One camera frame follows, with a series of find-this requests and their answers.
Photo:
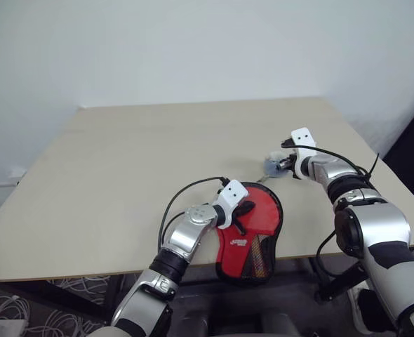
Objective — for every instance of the black metal table frame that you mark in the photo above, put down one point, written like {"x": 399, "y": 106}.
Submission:
{"x": 337, "y": 286}

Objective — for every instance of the white fluffy pompom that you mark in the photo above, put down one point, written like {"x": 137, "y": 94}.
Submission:
{"x": 272, "y": 165}

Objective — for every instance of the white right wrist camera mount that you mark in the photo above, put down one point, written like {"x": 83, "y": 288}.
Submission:
{"x": 303, "y": 137}

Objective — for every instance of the black red paddle case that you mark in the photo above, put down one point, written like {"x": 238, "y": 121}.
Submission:
{"x": 235, "y": 245}

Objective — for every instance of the grey rounded shape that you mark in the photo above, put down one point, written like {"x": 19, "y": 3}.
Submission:
{"x": 280, "y": 324}
{"x": 194, "y": 324}

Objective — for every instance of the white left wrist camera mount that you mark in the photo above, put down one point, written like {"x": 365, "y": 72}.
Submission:
{"x": 233, "y": 193}

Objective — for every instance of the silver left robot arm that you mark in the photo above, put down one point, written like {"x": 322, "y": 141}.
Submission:
{"x": 186, "y": 238}

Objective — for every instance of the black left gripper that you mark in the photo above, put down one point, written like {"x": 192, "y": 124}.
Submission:
{"x": 235, "y": 215}

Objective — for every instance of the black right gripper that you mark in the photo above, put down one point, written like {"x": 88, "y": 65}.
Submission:
{"x": 294, "y": 164}

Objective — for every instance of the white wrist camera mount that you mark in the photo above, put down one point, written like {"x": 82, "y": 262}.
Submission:
{"x": 303, "y": 137}
{"x": 233, "y": 193}

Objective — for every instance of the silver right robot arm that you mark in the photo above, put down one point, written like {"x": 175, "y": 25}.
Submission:
{"x": 375, "y": 224}

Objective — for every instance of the white power strip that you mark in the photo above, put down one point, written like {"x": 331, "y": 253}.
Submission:
{"x": 8, "y": 326}

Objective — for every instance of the white shoe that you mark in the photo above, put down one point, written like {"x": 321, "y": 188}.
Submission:
{"x": 354, "y": 309}

